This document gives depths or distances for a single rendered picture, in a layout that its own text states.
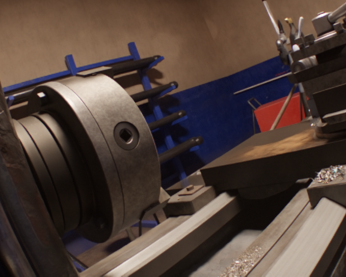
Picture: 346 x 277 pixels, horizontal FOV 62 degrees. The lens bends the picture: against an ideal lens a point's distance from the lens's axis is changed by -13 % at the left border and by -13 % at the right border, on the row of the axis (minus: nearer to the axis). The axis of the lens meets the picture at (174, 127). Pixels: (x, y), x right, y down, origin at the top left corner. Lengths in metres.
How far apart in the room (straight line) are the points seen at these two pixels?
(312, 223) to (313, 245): 0.05
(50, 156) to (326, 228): 0.44
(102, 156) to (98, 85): 0.11
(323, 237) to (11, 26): 3.87
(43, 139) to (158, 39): 4.68
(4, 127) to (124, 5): 4.78
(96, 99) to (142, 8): 4.76
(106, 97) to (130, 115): 0.04
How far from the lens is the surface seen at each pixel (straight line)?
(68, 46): 4.16
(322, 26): 0.76
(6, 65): 3.81
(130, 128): 0.41
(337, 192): 0.63
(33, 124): 0.43
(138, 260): 0.71
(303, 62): 1.14
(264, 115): 3.75
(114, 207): 0.40
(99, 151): 0.38
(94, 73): 0.47
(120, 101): 0.42
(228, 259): 0.81
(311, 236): 0.54
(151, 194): 0.44
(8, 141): 0.20
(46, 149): 0.40
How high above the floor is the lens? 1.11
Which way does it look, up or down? 3 degrees down
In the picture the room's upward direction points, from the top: 21 degrees counter-clockwise
